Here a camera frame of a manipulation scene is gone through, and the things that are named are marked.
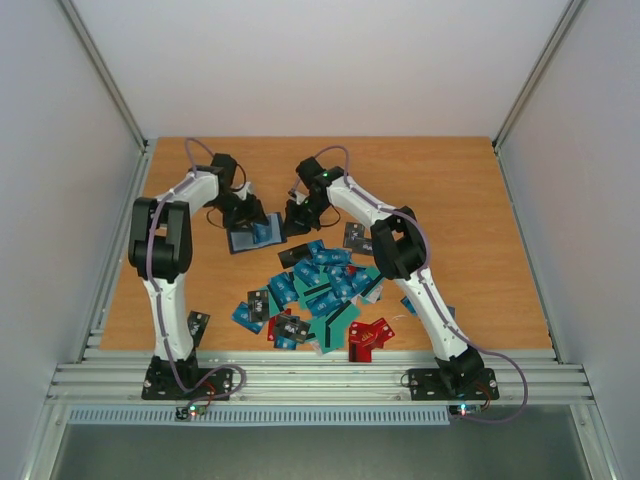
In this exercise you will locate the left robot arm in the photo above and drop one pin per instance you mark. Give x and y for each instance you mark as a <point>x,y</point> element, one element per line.
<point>161,250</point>

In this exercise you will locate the right controller board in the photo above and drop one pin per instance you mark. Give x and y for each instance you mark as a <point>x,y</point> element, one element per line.
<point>464,409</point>

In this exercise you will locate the blue card right upper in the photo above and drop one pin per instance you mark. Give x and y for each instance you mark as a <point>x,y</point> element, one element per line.
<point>408,305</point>

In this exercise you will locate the red card bottom right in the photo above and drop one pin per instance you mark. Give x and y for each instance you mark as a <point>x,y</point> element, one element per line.
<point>370,335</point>

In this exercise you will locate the black vip card on red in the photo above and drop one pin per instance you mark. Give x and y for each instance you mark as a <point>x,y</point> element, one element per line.
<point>291,327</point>

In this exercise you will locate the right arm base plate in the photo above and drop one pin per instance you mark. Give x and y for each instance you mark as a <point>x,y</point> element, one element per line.
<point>425,384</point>

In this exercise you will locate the black vip card upper right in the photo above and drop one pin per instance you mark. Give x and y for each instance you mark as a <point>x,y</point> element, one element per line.
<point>362,246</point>

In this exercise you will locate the black vip card far left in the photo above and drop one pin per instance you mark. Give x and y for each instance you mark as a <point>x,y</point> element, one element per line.
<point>197,323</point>

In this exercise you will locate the black card under vip card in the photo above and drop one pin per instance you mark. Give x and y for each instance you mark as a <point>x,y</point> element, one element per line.
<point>353,235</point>

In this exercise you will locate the blue card bottom of pile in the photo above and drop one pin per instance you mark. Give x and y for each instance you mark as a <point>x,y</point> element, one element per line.
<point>283,343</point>

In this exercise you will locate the dark blue card holder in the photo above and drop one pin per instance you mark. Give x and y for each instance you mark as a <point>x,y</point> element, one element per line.
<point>241,240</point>

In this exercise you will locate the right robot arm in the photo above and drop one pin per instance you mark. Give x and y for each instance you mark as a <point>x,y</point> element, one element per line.
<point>401,254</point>

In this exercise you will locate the left controller board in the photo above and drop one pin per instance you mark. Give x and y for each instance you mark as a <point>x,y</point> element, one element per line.
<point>190,412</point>

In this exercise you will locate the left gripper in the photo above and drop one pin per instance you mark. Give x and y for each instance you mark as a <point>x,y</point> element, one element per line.
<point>254,214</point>

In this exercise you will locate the black vip card centre left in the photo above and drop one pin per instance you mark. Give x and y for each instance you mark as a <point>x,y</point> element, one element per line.
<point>258,306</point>

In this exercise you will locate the teal card with stripe bottom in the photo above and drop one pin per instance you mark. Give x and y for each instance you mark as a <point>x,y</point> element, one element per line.
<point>330,330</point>

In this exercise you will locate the large teal card centre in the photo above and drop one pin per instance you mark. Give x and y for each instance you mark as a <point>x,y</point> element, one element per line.
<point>319,299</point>

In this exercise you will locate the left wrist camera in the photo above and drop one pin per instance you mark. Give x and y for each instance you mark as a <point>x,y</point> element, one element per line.
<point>246,190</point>

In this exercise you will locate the aluminium rail frame front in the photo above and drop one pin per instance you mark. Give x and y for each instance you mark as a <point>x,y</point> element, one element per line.
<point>282,377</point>

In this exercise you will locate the blue vip card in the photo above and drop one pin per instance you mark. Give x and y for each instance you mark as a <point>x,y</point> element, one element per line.
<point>261,233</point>

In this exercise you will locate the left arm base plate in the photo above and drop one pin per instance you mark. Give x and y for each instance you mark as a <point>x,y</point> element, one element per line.
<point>161,385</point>

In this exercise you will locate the controller board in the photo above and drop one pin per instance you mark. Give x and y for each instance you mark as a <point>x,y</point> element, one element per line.
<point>190,412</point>
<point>464,409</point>

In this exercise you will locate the grey slotted cable duct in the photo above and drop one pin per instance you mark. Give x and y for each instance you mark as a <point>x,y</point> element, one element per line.
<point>261,416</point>

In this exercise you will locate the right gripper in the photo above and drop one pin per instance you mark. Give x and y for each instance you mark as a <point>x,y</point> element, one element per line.
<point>302,215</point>

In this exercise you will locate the blue card top of pile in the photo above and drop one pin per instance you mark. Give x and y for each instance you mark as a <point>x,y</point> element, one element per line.
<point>319,253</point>

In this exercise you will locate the plain black card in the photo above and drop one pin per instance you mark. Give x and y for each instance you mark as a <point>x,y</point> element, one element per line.
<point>290,257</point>

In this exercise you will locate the white card with red print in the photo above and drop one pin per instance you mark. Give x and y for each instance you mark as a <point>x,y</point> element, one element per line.
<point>316,347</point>

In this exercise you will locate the blue card of pile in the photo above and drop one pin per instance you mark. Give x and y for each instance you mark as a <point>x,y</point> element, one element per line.
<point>319,253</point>
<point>283,343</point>

